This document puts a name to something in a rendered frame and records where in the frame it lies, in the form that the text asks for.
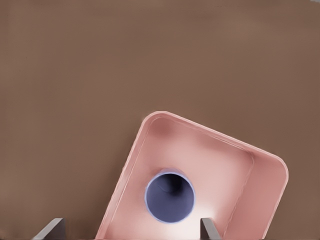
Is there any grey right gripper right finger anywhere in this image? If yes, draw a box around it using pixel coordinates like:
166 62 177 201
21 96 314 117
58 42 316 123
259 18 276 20
200 217 223 240

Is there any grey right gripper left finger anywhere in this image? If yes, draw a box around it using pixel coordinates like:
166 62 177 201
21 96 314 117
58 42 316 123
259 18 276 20
32 217 66 240

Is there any blue-purple cup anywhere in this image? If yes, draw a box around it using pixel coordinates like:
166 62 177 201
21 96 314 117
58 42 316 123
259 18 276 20
144 168 196 224

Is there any pink plastic box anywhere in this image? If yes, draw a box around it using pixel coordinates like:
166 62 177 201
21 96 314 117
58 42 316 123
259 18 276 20
94 110 290 240

